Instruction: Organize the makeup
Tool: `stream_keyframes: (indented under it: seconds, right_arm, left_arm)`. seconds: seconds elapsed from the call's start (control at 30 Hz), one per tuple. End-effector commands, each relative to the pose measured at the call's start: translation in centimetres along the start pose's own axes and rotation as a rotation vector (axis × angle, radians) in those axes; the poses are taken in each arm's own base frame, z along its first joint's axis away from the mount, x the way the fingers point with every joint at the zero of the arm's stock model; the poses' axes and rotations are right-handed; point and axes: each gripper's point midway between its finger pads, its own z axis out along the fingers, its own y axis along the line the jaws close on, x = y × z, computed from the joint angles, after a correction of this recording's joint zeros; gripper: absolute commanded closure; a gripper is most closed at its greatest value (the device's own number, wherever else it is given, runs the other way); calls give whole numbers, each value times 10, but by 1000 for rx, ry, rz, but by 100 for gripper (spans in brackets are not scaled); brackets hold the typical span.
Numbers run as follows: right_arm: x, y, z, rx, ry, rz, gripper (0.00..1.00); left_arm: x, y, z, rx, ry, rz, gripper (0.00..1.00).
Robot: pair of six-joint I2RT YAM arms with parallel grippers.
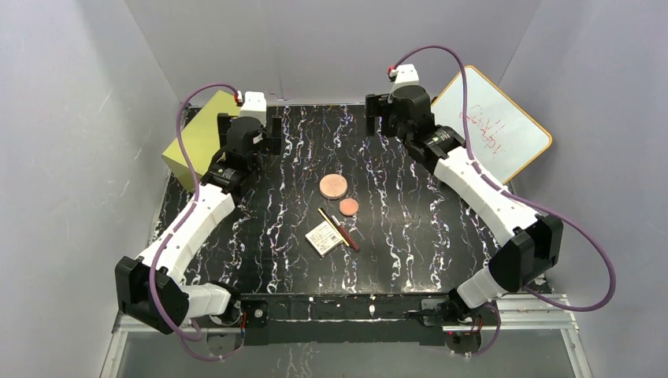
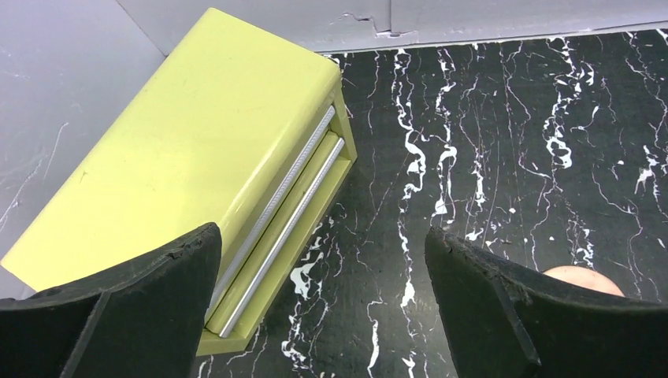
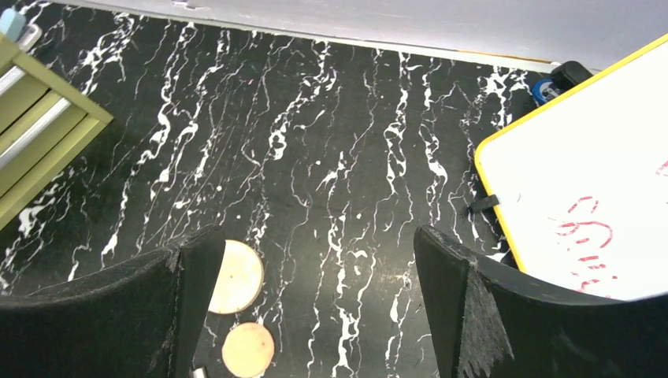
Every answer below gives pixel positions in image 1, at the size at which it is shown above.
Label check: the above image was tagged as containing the olive green drawer box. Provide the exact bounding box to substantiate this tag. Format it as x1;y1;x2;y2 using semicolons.
161;91;239;192

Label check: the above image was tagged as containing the large round pink compact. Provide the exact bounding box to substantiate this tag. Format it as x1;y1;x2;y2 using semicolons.
319;173;348;199

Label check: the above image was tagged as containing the small round pink compact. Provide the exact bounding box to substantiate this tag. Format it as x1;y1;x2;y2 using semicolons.
339;198;360;217

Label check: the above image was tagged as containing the white eyeshadow palette box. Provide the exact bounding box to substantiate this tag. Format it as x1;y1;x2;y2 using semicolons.
306;221;343;257

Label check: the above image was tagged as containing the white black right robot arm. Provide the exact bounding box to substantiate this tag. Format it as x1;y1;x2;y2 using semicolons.
365;85;563;313

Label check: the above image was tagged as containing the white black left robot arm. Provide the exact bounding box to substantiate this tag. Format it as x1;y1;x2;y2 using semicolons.
114;113;283;335

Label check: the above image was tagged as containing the gold black makeup pencil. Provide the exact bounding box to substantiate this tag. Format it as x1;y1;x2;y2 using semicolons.
317;208;351;248

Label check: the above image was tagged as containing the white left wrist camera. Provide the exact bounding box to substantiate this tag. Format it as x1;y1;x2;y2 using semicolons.
236;91;267;126

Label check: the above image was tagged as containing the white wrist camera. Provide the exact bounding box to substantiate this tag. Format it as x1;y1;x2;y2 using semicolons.
388;64;419;95
236;91;267;126

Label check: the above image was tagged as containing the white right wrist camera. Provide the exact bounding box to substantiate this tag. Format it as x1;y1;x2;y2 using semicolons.
388;64;419;95

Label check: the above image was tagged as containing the white whiteboard orange frame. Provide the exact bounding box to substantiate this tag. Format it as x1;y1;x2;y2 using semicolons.
432;65;552;183

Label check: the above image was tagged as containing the aluminium frame rail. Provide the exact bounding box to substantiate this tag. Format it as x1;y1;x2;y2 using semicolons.
101;294;591;377

